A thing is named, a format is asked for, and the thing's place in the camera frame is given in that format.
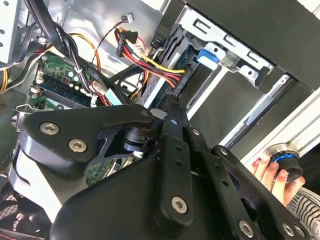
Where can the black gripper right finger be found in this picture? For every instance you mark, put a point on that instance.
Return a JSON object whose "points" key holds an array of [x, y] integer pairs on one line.
{"points": [[220, 175]]}

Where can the person's hand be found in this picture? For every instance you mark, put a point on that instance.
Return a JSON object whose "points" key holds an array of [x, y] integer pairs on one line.
{"points": [[270, 172]]}

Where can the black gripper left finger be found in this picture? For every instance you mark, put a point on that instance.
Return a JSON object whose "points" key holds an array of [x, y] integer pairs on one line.
{"points": [[62, 140]]}

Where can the hard disk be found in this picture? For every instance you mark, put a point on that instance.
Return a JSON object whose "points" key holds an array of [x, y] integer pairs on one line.
{"points": [[186, 53]]}

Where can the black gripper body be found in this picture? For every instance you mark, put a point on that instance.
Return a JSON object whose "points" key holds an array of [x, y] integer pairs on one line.
{"points": [[112, 212]]}

